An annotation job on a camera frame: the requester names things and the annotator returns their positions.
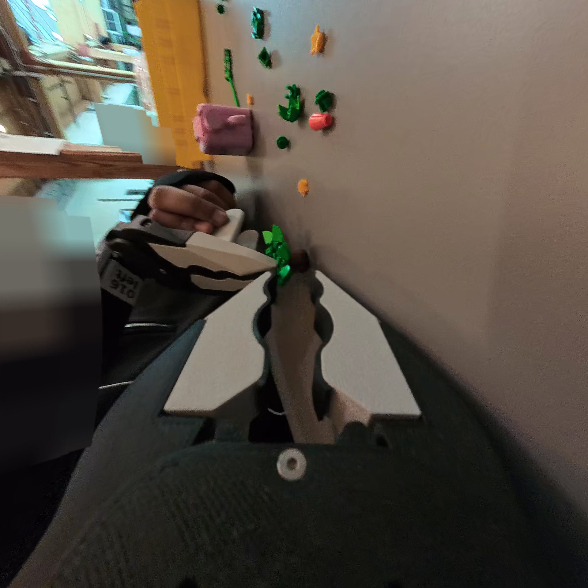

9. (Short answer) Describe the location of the person's black jacket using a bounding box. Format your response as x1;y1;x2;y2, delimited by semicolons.
0;276;235;584

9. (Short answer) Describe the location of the yellow storage bin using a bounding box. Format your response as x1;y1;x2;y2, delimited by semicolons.
133;0;213;168

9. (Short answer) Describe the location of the person's left hand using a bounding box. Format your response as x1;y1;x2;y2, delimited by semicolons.
148;181;237;235

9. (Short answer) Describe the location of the green toy leaf ring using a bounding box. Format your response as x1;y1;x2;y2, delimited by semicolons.
262;224;293;288

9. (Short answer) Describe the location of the green toy stem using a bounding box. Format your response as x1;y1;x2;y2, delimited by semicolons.
223;48;241;108

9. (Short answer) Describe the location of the wooden beam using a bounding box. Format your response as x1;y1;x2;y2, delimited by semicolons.
0;142;180;181

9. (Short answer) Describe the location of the person's left forearm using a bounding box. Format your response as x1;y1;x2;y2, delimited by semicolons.
156;169;237;196

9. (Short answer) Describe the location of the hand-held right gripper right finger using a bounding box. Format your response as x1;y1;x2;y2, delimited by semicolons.
312;270;422;435

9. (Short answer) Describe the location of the green toy sprout piece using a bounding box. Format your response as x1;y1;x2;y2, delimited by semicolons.
277;84;303;124

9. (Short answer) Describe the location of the pink toy box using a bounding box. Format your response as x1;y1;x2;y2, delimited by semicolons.
192;102;254;156

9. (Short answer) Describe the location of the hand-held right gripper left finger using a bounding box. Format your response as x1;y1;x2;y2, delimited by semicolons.
163;271;278;426

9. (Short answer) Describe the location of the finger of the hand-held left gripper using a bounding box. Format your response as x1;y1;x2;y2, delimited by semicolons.
189;270;276;294
147;231;279;278

